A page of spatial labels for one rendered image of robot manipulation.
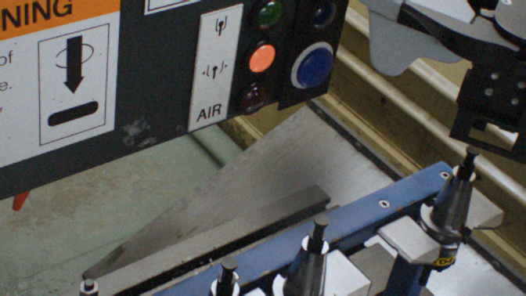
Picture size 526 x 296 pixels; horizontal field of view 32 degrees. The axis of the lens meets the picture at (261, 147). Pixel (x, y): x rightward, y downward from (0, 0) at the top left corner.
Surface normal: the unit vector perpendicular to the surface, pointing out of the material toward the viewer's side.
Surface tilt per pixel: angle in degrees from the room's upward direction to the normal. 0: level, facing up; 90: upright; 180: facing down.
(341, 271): 0
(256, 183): 24
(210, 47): 90
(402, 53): 90
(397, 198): 0
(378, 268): 0
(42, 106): 90
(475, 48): 90
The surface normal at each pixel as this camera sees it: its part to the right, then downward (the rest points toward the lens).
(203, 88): 0.60, 0.58
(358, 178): -0.18, -0.57
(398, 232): 0.15, -0.76
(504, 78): -0.37, 0.55
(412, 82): -0.78, 0.30
